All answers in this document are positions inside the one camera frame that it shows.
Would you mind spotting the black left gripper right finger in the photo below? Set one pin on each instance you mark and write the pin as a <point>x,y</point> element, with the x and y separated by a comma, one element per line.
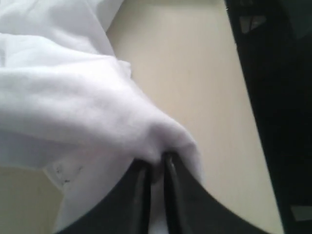
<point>190,209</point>

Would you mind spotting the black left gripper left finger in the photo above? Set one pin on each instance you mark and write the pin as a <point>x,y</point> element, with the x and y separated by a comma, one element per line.
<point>108,200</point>

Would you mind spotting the white t-shirt red patch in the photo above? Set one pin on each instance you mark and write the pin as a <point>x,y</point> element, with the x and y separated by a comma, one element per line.
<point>70,107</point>

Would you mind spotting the dark table edge frame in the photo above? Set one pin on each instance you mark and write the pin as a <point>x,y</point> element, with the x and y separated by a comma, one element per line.
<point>274,44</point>

